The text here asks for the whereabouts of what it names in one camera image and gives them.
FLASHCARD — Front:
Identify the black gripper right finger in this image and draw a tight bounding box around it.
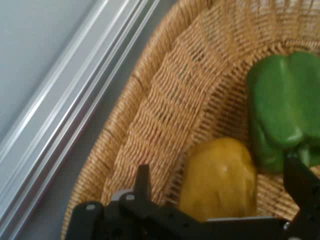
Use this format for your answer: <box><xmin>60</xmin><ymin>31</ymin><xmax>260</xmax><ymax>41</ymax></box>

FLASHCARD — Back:
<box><xmin>283</xmin><ymin>154</ymin><xmax>320</xmax><ymax>222</ymax></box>

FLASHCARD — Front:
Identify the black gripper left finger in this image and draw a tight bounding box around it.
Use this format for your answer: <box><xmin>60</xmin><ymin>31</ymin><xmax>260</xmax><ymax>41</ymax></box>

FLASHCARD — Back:
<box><xmin>133</xmin><ymin>163</ymin><xmax>154</xmax><ymax>202</ymax></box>

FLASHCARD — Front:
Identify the green bell pepper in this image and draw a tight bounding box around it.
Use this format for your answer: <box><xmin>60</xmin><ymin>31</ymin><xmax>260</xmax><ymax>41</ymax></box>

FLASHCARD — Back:
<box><xmin>246</xmin><ymin>51</ymin><xmax>320</xmax><ymax>175</ymax></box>

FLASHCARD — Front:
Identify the yellow bell pepper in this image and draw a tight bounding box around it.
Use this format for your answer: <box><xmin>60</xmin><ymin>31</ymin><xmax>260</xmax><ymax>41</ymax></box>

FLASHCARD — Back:
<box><xmin>178</xmin><ymin>136</ymin><xmax>258</xmax><ymax>223</ymax></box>

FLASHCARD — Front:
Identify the woven wicker basket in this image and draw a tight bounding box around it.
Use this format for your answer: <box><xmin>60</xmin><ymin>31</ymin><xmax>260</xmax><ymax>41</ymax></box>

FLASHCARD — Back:
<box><xmin>60</xmin><ymin>0</ymin><xmax>320</xmax><ymax>240</ymax></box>

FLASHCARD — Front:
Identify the aluminium profile rail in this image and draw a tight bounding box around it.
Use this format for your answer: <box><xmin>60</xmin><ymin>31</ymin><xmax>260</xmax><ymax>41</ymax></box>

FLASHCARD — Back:
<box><xmin>0</xmin><ymin>0</ymin><xmax>161</xmax><ymax>240</ymax></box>

